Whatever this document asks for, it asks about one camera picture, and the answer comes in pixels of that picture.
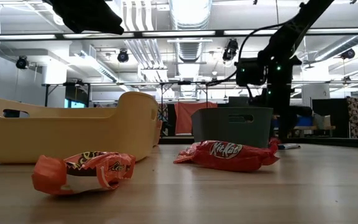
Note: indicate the yellow plastic basket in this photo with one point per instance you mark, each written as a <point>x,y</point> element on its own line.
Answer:
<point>73,137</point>

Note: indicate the blue storage bin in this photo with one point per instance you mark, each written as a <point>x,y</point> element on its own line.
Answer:
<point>306,121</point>

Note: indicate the red KitKat candy bar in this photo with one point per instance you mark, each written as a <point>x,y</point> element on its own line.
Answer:
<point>228,163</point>

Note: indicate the silver ventilation duct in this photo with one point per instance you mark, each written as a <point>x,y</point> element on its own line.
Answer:
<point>190,18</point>

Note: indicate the black overhead light bar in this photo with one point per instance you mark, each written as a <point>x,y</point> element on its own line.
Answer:
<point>219,32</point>

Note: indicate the black partition panel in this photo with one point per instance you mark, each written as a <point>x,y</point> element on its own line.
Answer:
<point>331,112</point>

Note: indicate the black ceiling-mounted camera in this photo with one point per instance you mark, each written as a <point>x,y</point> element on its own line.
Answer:
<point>22,63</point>
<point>348,53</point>
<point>123,56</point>
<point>230,49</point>

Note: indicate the dark grey plastic basket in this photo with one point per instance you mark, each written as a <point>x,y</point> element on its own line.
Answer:
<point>216,127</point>

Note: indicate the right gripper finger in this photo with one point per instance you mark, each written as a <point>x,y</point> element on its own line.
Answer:
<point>281,124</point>

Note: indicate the white blue-ended candy bar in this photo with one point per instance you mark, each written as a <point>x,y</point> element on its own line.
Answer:
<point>289,146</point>

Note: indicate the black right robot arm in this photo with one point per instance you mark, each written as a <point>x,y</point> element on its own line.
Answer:
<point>294,28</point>

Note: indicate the black monitor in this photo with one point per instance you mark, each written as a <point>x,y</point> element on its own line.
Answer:
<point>238,102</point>

